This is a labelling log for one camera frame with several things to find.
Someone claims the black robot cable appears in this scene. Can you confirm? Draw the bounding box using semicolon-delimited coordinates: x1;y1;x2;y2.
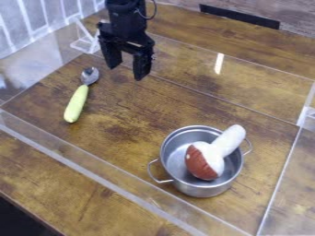
133;0;158;21

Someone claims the clear acrylic triangular bracket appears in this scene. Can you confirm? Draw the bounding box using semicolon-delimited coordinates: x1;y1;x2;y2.
70;20;101;54

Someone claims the spoon with yellow-green handle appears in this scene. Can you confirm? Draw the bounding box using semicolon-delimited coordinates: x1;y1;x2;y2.
64;67;100;124

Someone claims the clear acrylic front barrier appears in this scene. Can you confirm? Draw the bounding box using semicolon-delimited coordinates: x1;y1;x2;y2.
0;109;250;236

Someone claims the black bar at table back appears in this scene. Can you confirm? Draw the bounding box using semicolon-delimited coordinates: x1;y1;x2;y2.
198;4;280;30

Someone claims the red plush mushroom toy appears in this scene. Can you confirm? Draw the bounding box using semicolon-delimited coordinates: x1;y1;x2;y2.
184;124;245;181

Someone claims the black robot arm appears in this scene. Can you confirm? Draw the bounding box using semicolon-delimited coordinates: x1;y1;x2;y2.
97;0;154;80

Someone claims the silver pot with handles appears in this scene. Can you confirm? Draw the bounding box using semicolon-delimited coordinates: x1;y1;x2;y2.
148;125;252;197

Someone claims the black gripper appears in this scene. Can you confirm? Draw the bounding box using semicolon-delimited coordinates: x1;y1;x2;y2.
97;23;154;81

